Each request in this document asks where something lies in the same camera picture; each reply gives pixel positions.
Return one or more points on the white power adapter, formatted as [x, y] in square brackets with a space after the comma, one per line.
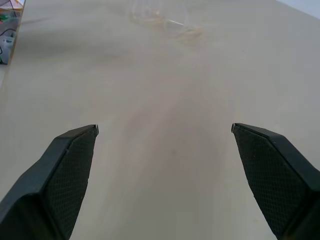
[6, 45]

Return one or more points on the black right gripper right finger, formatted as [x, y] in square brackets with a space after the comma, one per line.
[275, 180]

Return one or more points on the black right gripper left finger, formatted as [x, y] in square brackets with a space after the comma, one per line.
[50, 185]

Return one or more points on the colourful clutter pile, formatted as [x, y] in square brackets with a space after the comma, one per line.
[10, 8]

